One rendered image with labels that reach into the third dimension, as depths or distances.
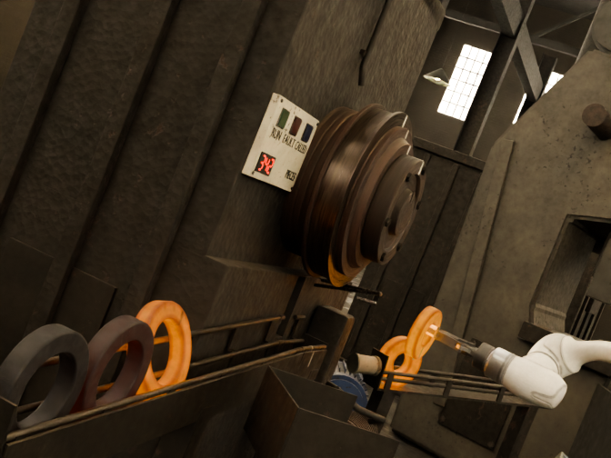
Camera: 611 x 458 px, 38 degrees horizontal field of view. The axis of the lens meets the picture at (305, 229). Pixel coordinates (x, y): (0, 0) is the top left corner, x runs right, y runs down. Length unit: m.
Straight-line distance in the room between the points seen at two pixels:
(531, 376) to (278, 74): 1.08
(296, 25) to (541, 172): 3.21
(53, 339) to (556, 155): 3.96
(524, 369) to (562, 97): 2.78
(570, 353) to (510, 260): 2.40
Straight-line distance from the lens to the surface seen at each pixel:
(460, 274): 5.00
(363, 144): 2.09
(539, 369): 2.47
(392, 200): 2.11
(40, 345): 1.26
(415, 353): 2.55
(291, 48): 1.90
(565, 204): 4.88
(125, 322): 1.44
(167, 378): 1.69
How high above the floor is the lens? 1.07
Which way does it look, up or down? 2 degrees down
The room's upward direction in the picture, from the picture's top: 22 degrees clockwise
